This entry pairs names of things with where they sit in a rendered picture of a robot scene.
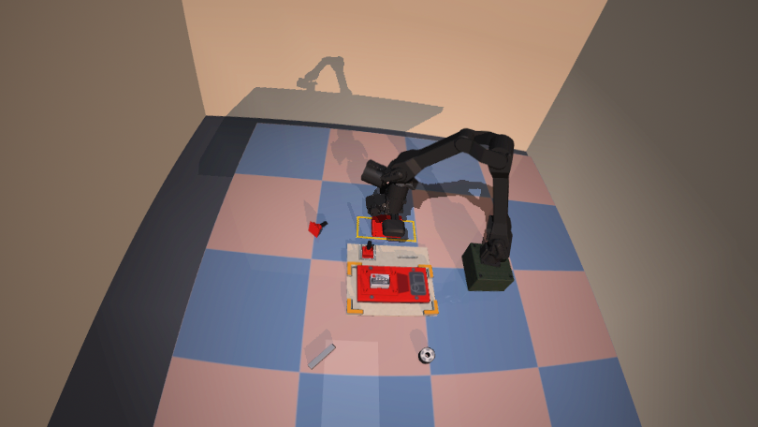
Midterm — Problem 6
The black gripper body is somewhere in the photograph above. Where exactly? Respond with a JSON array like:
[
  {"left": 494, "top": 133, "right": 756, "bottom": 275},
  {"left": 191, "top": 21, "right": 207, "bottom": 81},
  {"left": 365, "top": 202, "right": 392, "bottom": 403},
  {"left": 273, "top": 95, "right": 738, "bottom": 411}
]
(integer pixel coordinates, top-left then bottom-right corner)
[{"left": 380, "top": 184, "right": 407, "bottom": 237}]

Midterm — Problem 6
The grey flat bar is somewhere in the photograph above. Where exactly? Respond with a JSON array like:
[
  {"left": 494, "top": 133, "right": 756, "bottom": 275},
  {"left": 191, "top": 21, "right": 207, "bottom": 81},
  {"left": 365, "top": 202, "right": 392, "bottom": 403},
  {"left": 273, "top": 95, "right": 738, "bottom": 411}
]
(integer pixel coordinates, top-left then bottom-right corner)
[{"left": 308, "top": 344, "right": 335, "bottom": 370}]

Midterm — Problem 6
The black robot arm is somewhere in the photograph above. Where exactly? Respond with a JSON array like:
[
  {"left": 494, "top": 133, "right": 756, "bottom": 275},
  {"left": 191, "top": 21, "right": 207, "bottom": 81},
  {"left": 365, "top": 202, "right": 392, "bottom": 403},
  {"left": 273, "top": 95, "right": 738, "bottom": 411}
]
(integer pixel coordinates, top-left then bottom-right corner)
[{"left": 361, "top": 128, "right": 515, "bottom": 268}]

